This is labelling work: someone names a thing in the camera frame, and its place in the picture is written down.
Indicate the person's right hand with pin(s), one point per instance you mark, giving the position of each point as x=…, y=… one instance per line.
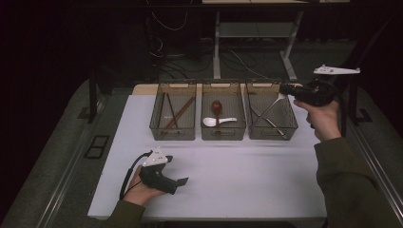
x=323, y=122

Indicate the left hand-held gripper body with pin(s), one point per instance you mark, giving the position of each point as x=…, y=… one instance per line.
x=153, y=177

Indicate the white-legged desk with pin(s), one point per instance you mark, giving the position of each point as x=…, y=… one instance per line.
x=216, y=47

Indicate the brown wooden chopstick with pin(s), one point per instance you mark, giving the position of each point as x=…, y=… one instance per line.
x=182, y=111
x=177, y=118

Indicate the brown wooden spoon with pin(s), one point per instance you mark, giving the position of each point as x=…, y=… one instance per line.
x=217, y=107

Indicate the black metal stand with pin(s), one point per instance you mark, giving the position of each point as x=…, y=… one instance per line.
x=353, y=110
x=92, y=95

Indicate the metal forks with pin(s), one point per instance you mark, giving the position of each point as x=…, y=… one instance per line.
x=278, y=131

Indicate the person's left hand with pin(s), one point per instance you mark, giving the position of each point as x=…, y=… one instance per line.
x=139, y=194

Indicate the white ceramic spoon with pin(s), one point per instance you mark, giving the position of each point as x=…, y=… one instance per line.
x=209, y=122

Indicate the metal floor rail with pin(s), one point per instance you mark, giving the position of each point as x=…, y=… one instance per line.
x=380, y=172
x=55, y=205

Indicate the metal fork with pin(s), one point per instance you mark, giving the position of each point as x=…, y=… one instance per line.
x=266, y=111

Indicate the black chopstick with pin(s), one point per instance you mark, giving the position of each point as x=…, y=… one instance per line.
x=172, y=110
x=161, y=110

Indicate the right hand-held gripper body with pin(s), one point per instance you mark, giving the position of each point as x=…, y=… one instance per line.
x=316, y=91

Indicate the smoky transparent plastic basket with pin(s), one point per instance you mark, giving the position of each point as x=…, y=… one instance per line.
x=183, y=126
x=282, y=112
x=233, y=104

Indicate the black floor outlet frame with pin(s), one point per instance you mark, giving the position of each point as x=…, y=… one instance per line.
x=96, y=147

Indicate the white table mat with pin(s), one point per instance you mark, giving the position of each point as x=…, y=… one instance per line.
x=247, y=196

